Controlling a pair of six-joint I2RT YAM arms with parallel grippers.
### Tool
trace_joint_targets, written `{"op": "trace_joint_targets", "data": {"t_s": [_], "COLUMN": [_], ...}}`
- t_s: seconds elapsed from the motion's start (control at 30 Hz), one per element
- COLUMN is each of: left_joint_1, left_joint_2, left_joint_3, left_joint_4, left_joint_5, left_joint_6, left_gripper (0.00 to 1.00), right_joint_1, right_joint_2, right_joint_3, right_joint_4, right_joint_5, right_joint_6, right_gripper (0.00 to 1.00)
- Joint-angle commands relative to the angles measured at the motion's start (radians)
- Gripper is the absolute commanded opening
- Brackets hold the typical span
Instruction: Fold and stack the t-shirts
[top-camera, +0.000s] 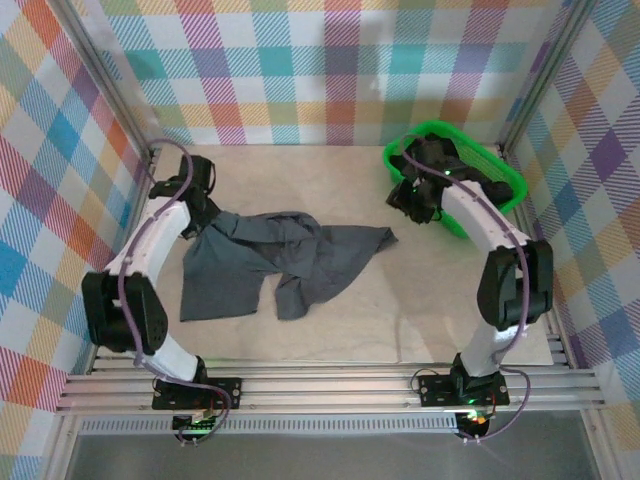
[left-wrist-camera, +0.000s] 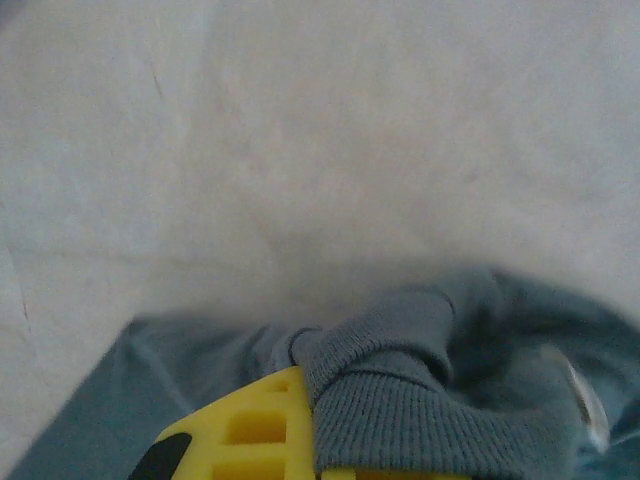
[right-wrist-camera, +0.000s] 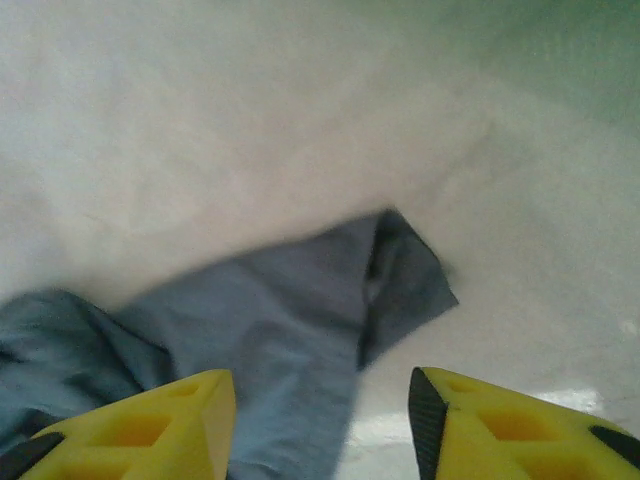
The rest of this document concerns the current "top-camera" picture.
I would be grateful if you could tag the grey t-shirt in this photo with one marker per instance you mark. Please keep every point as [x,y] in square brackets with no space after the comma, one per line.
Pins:
[240,260]

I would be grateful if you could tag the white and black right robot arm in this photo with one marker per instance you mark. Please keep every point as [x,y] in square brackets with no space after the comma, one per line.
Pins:
[480,220]

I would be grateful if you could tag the black t-shirt pile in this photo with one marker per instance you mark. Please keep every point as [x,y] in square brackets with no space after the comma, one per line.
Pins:
[500,191]

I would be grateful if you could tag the green plastic basket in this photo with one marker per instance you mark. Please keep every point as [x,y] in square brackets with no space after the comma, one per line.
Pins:
[517,187]

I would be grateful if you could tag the left controller board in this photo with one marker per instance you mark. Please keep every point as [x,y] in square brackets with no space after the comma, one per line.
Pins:
[192,425]

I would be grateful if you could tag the controller board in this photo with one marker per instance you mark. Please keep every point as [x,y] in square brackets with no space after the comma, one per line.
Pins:
[475,420]
[192,425]

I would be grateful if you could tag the right controller board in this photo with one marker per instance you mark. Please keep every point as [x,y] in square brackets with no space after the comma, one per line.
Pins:
[475,420]

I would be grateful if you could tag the aluminium frame post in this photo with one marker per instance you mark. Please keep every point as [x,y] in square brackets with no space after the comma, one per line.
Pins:
[545,65]
[100,75]

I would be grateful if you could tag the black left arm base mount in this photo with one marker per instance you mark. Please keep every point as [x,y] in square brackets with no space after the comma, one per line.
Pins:
[225,387]

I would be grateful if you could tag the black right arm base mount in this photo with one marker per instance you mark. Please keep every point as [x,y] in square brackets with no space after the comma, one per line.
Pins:
[435,390]

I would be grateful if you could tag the aluminium rail frame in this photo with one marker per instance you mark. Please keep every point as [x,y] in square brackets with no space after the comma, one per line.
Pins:
[325,392]

